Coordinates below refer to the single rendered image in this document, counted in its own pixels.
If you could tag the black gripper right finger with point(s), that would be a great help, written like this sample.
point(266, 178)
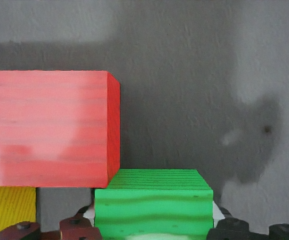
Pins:
point(227, 228)

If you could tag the yellow cube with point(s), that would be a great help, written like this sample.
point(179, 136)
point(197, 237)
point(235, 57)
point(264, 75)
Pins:
point(17, 204)

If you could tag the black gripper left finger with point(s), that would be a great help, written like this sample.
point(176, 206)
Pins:
point(72, 228)

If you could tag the green cube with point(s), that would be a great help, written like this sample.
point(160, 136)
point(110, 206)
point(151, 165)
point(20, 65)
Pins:
point(154, 204)

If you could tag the red wooden cube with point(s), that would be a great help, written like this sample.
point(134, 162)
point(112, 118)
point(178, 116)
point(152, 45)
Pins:
point(59, 128)

